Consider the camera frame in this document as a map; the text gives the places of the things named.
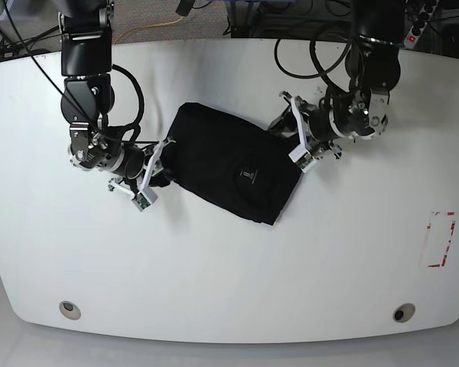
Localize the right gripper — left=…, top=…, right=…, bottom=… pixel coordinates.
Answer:
left=116, top=145, right=171, bottom=187

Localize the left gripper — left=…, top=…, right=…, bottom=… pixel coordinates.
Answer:
left=304, top=105, right=346, bottom=151

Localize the black T-shirt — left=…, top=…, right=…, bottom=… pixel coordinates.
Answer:
left=161, top=102, right=302, bottom=226

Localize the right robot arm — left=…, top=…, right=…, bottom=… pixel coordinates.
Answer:
left=55, top=1, right=155, bottom=190

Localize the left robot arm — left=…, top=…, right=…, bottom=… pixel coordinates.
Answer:
left=297, top=1, right=405, bottom=148

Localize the black box under table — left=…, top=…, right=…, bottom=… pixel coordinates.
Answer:
left=229, top=24, right=264, bottom=39

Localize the red tape marking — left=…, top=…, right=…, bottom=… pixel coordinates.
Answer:
left=422, top=211, right=456, bottom=268

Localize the white power strip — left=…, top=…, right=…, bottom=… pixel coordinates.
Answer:
left=403, top=0, right=440, bottom=50

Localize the left table grommet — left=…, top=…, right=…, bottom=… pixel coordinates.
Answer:
left=59, top=301, right=81, bottom=320

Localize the table grommet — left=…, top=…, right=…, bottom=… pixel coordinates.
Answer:
left=392, top=303, right=416, bottom=323
left=59, top=301, right=81, bottom=320

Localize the right table grommet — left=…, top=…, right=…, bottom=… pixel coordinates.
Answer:
left=392, top=303, right=416, bottom=323

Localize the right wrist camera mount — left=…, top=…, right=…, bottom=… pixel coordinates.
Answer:
left=106, top=138, right=176, bottom=213

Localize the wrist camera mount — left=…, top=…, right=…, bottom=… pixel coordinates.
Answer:
left=106, top=138, right=176, bottom=213
left=279, top=91, right=342, bottom=174

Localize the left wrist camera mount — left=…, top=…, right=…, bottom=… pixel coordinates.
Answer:
left=279, top=91, right=342, bottom=174

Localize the yellow cable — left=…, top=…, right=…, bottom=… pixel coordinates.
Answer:
left=112, top=11, right=187, bottom=46

